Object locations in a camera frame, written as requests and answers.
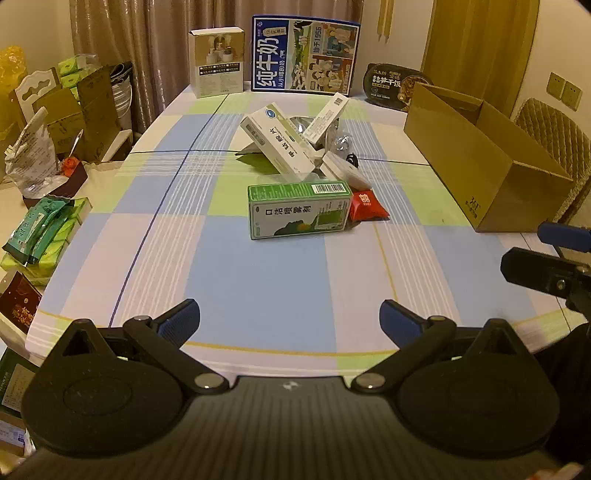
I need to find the quilted beige chair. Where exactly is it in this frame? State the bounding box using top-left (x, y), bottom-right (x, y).
top-left (513, 98), bottom-right (591, 224)

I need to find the crinkled white plastic bag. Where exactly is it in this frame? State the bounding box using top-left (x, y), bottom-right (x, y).
top-left (4, 107), bottom-right (61, 197)

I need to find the blue milk carton box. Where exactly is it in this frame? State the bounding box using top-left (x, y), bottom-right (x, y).
top-left (252, 16), bottom-right (362, 96)

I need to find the green spray box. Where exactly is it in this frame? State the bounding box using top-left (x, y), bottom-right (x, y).
top-left (248, 181), bottom-right (354, 241)

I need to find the dark green printed box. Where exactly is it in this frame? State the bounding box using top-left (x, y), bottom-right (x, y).
top-left (0, 348), bottom-right (40, 414)

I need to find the yellow plastic bag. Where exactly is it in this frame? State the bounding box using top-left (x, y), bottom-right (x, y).
top-left (0, 46), bottom-right (28, 95)

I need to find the wooden door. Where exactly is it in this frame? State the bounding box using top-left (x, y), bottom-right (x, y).
top-left (421, 0), bottom-right (540, 118)

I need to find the large white medicine box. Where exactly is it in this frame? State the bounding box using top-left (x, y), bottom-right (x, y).
top-left (240, 104), bottom-right (320, 182)

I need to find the teal snack packet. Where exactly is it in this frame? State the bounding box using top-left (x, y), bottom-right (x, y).
top-left (2, 196), bottom-right (75, 266)

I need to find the white blue packet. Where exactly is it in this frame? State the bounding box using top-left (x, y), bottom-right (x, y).
top-left (0, 418), bottom-right (34, 457)

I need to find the yellow hanging ornament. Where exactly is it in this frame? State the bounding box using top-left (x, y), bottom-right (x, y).
top-left (376, 0), bottom-right (396, 38)

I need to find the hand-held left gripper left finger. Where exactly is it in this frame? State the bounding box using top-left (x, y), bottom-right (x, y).
top-left (48, 299), bottom-right (230, 394)

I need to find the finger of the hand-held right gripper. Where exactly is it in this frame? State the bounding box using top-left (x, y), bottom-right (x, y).
top-left (538, 222), bottom-right (591, 252)
top-left (501, 248), bottom-right (591, 319)

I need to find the red handled tool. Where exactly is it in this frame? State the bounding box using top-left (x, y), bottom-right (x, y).
top-left (62, 129), bottom-right (85, 177)

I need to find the small brown cardboard carton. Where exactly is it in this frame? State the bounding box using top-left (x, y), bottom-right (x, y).
top-left (34, 90), bottom-right (86, 154)

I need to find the white carved chair back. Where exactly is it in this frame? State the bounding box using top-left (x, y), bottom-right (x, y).
top-left (9, 68), bottom-right (62, 117)

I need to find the dark brown printed box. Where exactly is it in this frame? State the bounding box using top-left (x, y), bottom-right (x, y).
top-left (0, 271), bottom-right (43, 334)

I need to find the tall brown cardboard carton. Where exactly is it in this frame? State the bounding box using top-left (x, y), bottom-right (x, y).
top-left (76, 67), bottom-right (122, 163)

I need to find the brown cardboard box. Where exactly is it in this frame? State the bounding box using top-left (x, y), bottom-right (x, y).
top-left (404, 83), bottom-right (575, 232)

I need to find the brown curtain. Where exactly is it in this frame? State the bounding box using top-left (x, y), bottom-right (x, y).
top-left (69, 0), bottom-right (365, 134)

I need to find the clear plastic wrapper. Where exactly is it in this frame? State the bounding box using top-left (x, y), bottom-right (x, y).
top-left (325, 131), bottom-right (355, 157)

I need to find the dark red box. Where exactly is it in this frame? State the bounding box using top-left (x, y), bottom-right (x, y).
top-left (23, 161), bottom-right (88, 208)

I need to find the red snack packet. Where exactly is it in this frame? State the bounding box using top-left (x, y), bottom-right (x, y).
top-left (348, 189), bottom-right (389, 222)

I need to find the slender white box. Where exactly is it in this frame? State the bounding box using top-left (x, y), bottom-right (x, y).
top-left (302, 92), bottom-right (350, 145)

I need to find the beige tissue box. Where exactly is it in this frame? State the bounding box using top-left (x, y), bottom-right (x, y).
top-left (188, 28), bottom-right (245, 99)

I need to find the black instant rice bowl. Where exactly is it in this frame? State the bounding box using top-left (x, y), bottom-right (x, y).
top-left (365, 64), bottom-right (435, 112)

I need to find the silver metal bucket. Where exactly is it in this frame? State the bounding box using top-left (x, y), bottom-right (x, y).
top-left (110, 61), bottom-right (136, 132)

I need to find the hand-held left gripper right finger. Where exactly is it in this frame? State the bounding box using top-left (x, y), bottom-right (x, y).
top-left (351, 299), bottom-right (532, 394)

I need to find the checkered cloth desktop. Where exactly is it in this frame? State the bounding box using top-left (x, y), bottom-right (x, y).
top-left (25, 88), bottom-right (583, 384)

